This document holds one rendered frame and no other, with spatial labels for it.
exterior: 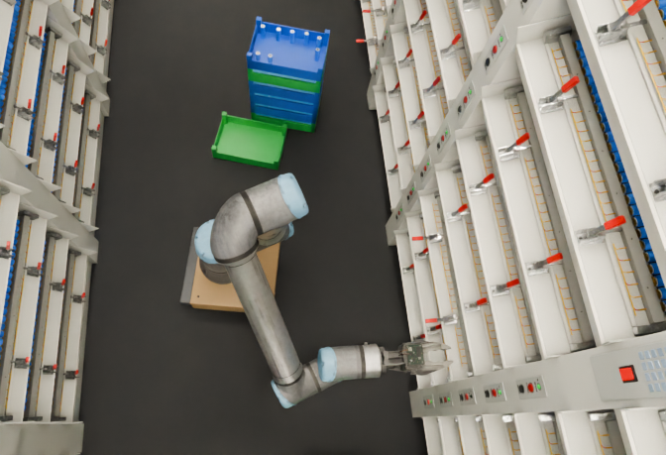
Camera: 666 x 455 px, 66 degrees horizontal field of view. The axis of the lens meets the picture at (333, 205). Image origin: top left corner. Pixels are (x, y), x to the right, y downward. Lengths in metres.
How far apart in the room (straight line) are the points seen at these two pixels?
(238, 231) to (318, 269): 1.01
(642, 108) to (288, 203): 0.75
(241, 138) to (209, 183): 0.27
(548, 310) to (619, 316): 0.20
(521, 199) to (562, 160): 0.19
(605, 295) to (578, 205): 0.16
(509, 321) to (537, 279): 0.20
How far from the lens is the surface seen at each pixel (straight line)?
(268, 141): 2.44
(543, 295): 1.15
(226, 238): 1.25
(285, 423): 2.12
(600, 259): 0.99
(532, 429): 1.31
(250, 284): 1.32
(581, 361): 1.02
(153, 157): 2.46
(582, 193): 1.02
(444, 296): 1.70
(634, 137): 0.88
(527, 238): 1.17
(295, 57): 2.20
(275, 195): 1.24
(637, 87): 0.92
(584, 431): 1.14
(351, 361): 1.46
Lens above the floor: 2.12
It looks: 66 degrees down
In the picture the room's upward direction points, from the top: 15 degrees clockwise
